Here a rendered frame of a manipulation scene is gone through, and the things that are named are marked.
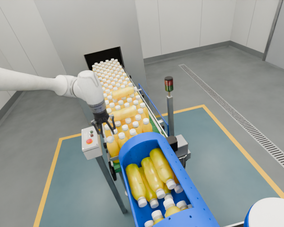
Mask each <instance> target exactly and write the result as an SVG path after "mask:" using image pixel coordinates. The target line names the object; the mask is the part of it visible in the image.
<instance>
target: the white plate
mask: <svg viewBox="0 0 284 227"><path fill-rule="evenodd" d="M248 224H249V227H284V199H282V198H265V199H261V200H260V201H258V202H256V203H255V204H254V205H253V206H252V208H251V210H250V213H249V217H248Z"/></svg>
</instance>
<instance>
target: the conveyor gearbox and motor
mask: <svg viewBox="0 0 284 227"><path fill-rule="evenodd" d="M176 138H177V141H178V151H175V154H176V156H177V158H178V159H179V161H180V162H181V164H182V166H183V167H184V169H185V168H186V161H187V160H188V159H190V158H191V152H190V151H189V149H188V142H187V141H186V140H185V139H184V137H183V135H178V136H176Z"/></svg>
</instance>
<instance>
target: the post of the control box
mask: <svg viewBox="0 0 284 227"><path fill-rule="evenodd" d="M96 160H97V162H98V164H99V166H100V168H101V170H102V172H103V174H104V176H105V178H106V180H107V182H108V184H109V186H110V188H111V190H112V193H113V195H114V197H115V199H116V201H117V203H118V205H119V207H120V209H121V211H122V213H123V214H124V213H126V208H125V206H124V204H123V202H122V199H121V197H120V195H119V193H118V190H117V188H116V186H115V184H114V181H113V179H112V177H111V175H110V172H109V170H108V168H107V166H106V164H105V162H104V159H103V157H102V155H101V156H99V157H96Z"/></svg>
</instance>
